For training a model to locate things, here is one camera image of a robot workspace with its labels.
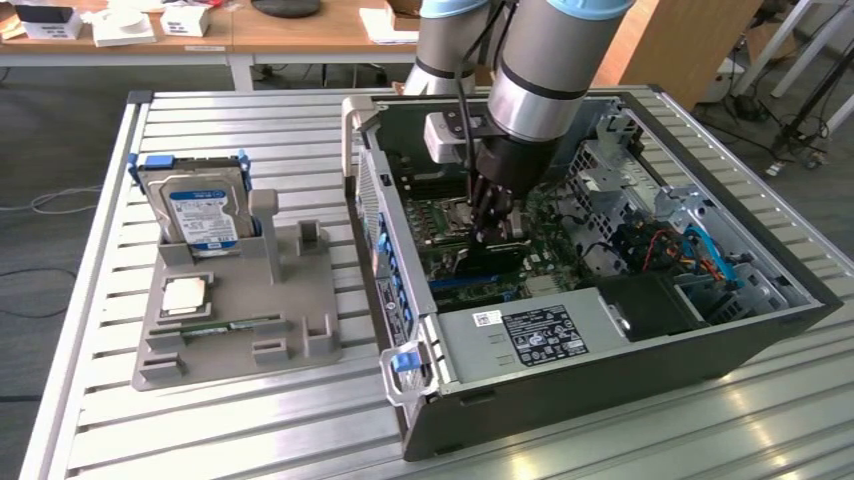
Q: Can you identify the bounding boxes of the green motherboard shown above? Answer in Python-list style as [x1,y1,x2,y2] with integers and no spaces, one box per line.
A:
[392,149,602,311]

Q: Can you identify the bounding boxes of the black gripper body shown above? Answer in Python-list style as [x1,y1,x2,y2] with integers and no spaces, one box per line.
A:
[466,135,555,194]

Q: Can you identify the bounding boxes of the blue disk wire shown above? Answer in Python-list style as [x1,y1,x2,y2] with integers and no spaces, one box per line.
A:
[685,224,743,291]

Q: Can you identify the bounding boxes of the black round pad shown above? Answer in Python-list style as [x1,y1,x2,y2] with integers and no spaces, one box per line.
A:
[251,0,326,19]

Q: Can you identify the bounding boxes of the silver spare CPU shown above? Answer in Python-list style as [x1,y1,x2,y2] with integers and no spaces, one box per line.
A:
[162,278,207,311]

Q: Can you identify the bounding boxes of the black floor cable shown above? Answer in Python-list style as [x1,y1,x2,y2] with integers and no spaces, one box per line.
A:
[0,268,76,319]

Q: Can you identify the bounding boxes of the grey power supply unit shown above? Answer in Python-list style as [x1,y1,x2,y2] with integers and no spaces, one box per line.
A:
[437,287,633,386]

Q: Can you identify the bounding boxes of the wooden cabinet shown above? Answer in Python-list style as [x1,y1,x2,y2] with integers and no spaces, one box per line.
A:
[599,0,766,106]

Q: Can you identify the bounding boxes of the CPU socket with silver CPU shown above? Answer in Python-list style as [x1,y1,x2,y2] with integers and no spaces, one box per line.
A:
[437,197,477,227]

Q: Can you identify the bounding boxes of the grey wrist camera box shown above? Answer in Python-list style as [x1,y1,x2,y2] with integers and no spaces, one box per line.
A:
[423,112,494,165]

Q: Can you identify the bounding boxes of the silver metal disk bay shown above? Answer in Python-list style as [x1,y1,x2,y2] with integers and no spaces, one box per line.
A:
[573,112,802,321]

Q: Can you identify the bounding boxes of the black tripod stand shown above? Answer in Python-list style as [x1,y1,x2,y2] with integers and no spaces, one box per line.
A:
[773,44,854,171]

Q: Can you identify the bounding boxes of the white labelled cardboard box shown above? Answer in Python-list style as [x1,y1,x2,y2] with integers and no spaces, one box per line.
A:
[159,4,215,39]

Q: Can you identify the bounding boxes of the open black PC case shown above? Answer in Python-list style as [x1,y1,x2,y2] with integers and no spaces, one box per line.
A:
[339,89,846,464]

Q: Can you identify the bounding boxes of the white box with black top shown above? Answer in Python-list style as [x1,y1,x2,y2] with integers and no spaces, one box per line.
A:
[19,3,86,40]

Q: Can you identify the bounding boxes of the grey plastic parts rack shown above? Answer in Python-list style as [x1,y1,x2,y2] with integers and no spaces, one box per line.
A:
[130,188,346,392]

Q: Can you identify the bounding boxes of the orange disk wire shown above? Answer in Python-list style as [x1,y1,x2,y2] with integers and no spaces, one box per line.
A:
[650,228,726,281]

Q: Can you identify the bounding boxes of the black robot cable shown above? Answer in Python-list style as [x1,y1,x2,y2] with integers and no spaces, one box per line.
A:
[457,0,519,171]

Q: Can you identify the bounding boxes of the black Nvidia graphics card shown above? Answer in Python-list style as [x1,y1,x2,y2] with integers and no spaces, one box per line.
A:
[453,234,529,275]

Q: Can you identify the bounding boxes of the wooden desk with white frame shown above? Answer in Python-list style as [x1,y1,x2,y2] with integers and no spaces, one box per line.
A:
[230,0,423,91]
[0,0,236,91]

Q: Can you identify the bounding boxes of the white paper stack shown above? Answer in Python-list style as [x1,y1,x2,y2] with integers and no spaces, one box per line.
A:
[359,7,422,46]

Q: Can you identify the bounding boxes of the white table frame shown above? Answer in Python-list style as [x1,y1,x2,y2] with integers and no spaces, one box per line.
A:
[733,0,854,129]

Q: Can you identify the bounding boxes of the white round device on box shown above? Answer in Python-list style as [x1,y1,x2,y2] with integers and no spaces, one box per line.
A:
[91,10,159,49]

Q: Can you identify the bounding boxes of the blue expansion slot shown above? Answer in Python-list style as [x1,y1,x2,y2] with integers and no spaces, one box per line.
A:
[426,272,503,292]

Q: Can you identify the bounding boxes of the white floor cable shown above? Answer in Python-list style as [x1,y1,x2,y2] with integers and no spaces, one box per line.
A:
[32,183,103,216]

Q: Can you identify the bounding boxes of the hard disk in blue caddy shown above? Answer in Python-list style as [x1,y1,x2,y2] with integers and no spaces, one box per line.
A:
[126,152,259,254]

